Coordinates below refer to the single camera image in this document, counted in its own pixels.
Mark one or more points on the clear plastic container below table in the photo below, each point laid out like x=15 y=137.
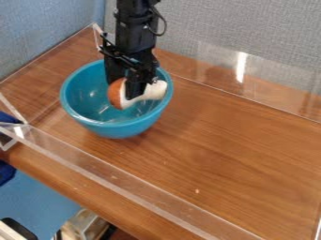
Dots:
x=85 y=226

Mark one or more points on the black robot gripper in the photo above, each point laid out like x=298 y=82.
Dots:
x=129 y=57

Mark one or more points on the blue plastic bowl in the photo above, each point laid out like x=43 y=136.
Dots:
x=84 y=99

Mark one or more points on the brown and white toy mushroom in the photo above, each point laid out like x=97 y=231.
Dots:
x=154 y=92

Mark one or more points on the blue cloth object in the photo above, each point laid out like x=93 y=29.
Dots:
x=7 y=170

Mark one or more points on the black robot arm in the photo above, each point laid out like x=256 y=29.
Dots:
x=137 y=10

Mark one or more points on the clear acrylic barrier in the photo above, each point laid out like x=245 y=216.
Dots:
x=280 y=87
x=141 y=208

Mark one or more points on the clear acrylic back barrier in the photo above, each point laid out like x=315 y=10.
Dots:
x=280 y=87

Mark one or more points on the clear acrylic corner bracket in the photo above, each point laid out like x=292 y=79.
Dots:
x=101 y=34

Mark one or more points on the black and white object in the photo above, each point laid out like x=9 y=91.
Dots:
x=14 y=231

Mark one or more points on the clear acrylic front barrier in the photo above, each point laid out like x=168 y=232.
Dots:
x=141 y=208

